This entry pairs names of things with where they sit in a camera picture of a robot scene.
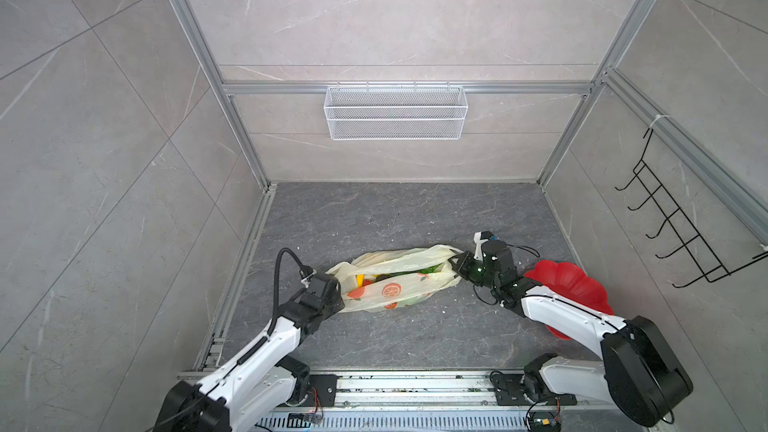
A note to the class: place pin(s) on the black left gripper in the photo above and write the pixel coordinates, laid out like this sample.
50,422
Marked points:
338,300

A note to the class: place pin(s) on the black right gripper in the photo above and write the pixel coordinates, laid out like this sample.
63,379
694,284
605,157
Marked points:
461,268

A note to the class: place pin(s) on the cream plastic bag orange prints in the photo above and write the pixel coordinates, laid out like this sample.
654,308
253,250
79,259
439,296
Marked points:
380,292

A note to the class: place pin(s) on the red flower-shaped plate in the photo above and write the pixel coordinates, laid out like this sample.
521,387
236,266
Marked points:
570,282

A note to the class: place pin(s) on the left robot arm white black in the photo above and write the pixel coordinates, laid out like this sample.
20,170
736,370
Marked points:
261,376

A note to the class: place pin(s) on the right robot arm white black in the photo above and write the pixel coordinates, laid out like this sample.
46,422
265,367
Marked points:
636,370

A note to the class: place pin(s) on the green fake grape bunch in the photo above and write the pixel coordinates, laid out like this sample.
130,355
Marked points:
422,272

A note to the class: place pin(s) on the white zip tie upper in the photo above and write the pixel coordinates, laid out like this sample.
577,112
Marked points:
656,119

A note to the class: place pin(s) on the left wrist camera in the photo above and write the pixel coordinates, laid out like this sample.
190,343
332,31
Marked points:
306,273

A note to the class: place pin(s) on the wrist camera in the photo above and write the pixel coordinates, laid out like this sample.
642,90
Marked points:
306,273
479,239

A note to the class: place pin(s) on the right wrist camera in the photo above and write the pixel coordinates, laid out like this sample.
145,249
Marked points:
479,239

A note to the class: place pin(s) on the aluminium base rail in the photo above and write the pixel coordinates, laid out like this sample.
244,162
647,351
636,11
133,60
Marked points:
411,400

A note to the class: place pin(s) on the white wire mesh basket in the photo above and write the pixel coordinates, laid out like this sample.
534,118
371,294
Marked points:
378,113

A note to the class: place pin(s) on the black wire hook rack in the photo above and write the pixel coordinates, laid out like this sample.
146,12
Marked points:
708,265

